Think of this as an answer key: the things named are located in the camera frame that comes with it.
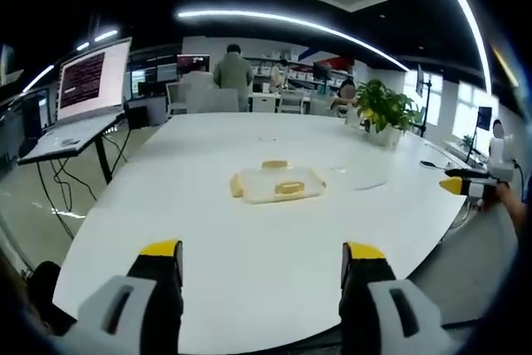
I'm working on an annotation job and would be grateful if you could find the white office chair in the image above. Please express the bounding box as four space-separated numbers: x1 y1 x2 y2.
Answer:
165 81 196 118

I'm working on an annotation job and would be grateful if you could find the grey stand table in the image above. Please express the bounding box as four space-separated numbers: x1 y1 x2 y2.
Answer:
16 112 127 186

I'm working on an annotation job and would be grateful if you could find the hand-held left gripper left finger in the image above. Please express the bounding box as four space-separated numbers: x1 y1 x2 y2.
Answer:
53 239 185 355

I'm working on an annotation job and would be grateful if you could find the black cable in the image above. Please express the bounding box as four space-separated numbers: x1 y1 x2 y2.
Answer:
35 161 88 242

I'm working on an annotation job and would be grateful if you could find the black tripod stand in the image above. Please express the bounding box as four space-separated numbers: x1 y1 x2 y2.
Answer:
415 63 436 139

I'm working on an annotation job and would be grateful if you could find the curved ceiling light strip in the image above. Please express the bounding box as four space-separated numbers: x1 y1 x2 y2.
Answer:
427 0 495 94

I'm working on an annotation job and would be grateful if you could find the small dark monitor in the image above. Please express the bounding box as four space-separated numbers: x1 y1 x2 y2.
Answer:
476 106 494 132

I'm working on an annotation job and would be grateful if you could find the dark computer monitor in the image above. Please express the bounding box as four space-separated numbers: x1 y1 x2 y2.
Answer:
175 53 211 76

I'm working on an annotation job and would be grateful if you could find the long ceiling light strip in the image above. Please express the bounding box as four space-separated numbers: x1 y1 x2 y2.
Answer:
177 8 411 71

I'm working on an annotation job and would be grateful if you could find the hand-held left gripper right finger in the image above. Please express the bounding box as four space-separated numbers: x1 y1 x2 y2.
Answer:
340 241 463 355

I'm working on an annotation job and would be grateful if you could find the green potted plant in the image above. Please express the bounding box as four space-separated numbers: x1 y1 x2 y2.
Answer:
354 77 421 147

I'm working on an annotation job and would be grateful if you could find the clear plastic tray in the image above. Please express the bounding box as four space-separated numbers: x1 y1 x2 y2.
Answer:
230 165 328 205

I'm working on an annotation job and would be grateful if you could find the person's right hand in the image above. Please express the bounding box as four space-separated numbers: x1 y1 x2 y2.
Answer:
476 183 517 213

